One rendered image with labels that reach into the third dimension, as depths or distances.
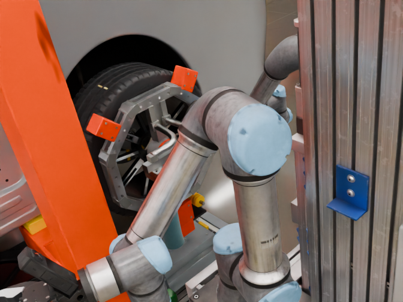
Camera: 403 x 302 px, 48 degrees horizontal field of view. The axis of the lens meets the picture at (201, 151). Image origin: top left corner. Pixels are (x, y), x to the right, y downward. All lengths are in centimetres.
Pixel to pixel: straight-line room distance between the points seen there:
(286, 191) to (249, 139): 222
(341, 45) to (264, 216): 35
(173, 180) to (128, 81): 92
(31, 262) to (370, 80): 65
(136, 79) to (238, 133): 109
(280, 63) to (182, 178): 75
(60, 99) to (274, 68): 73
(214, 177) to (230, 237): 205
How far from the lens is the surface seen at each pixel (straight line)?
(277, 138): 82
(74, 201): 138
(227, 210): 289
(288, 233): 270
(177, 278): 232
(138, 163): 198
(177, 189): 96
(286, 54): 158
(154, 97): 180
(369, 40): 82
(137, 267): 87
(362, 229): 105
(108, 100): 179
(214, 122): 85
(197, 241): 239
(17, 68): 120
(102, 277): 87
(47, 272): 85
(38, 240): 198
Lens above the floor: 184
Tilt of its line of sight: 32 degrees down
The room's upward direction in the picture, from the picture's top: 11 degrees counter-clockwise
